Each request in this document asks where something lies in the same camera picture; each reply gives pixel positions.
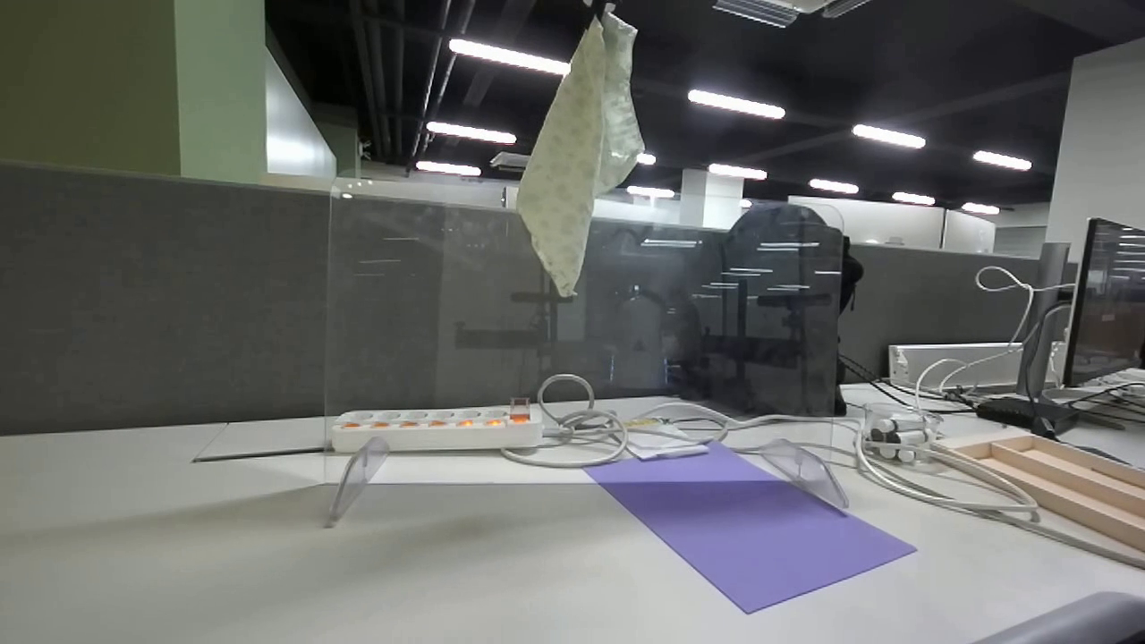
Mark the white patterned cloth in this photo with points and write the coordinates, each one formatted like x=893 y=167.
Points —
x=586 y=149

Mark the clear glass panel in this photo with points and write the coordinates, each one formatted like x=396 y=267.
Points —
x=441 y=306

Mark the white power strip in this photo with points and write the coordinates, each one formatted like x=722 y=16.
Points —
x=438 y=431

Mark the purple paper sheet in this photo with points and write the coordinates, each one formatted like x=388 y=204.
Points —
x=756 y=539

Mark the white power adapters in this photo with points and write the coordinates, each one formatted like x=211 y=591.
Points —
x=898 y=437

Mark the white box on desk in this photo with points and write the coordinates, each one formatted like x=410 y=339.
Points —
x=941 y=366

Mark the grey desk partition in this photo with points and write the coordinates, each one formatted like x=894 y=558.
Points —
x=142 y=301

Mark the black monitor stand base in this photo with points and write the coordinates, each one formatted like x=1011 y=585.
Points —
x=1038 y=417

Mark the computer monitor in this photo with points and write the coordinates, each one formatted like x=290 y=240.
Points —
x=1108 y=321

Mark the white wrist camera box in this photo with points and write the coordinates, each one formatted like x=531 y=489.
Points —
x=786 y=13

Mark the wooden frame tray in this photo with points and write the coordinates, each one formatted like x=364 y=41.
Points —
x=1069 y=481

